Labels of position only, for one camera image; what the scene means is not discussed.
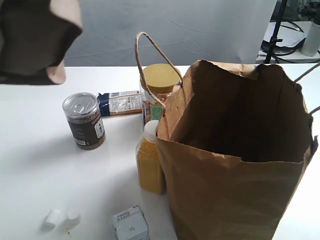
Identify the brown packet with red label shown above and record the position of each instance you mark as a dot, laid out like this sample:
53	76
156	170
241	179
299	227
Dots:
35	36

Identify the white marshmallow right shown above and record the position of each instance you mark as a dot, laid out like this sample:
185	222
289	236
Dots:
73	216

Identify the white papers on desk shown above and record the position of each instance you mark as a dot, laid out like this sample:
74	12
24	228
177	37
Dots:
291	37

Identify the brown paper bag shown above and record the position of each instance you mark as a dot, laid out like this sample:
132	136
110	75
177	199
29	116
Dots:
233	142

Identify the white marshmallow left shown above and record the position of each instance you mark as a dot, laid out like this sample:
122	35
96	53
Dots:
52	218

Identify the yellow grain bottle white cap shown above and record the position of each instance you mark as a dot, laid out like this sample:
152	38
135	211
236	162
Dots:
150	173

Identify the blue cracker package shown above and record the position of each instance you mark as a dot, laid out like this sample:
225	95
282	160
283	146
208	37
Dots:
120	103

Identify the white thermos bottle black lid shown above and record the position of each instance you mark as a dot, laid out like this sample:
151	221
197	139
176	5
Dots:
311	44

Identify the white marshmallow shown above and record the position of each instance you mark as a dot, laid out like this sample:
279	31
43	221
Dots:
52	218
73	216

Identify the white backdrop cloth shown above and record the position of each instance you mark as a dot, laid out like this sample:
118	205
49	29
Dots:
228	31

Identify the black tripod stand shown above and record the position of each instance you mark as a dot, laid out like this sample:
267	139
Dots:
274	38

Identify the yellow lid plastic jar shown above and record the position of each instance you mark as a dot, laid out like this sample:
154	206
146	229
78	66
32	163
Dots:
162	80

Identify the grey white carton box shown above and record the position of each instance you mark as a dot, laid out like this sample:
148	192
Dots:
130	224

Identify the clear can brown label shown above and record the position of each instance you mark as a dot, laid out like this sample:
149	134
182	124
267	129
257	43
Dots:
85	121

